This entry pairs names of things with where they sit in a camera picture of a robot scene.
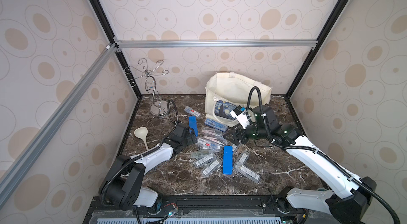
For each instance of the clear case green compass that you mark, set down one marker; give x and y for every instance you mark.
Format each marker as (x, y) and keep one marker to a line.
(202, 153)

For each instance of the chrome wire jewelry stand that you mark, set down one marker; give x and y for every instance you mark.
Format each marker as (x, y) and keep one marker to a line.
(158, 107)

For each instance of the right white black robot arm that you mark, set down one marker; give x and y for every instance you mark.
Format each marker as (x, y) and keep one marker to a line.
(349, 196)

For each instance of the clear case right small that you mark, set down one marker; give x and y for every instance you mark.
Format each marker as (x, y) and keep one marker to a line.
(242, 159)

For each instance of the cream canvas starry-night tote bag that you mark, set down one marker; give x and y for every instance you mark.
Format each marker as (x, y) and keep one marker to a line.
(225, 91)

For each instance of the blue opaque case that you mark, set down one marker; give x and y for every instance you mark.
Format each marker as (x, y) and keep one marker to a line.
(193, 124)
(228, 160)

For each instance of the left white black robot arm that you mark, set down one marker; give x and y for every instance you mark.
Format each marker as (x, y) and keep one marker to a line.
(122, 186)

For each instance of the clear case barcode far right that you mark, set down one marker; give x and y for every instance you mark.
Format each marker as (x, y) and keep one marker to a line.
(247, 172)

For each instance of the aluminium rail left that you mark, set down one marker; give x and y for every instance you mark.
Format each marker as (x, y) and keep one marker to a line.
(31, 153)

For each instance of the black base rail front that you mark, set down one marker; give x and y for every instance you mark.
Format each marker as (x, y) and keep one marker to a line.
(209, 209)

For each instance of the horizontal aluminium rail back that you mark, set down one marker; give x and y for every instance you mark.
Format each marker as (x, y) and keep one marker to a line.
(217, 43)

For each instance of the cream spoon grey handle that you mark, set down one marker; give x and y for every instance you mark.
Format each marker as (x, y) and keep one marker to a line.
(141, 133)

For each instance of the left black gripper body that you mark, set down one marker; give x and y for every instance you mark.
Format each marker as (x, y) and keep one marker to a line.
(189, 140)

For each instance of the clear case barcode lower middle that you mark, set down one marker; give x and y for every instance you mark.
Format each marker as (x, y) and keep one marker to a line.
(201, 162)

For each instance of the small clear case red label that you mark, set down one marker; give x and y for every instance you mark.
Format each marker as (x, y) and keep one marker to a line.
(192, 112)

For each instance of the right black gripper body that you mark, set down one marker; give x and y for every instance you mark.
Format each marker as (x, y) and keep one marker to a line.
(239, 133)

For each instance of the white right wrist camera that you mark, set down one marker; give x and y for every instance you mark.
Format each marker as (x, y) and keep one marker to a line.
(239, 114)

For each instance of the clear case pink compass upper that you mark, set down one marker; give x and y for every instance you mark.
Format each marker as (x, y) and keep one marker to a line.
(211, 131)

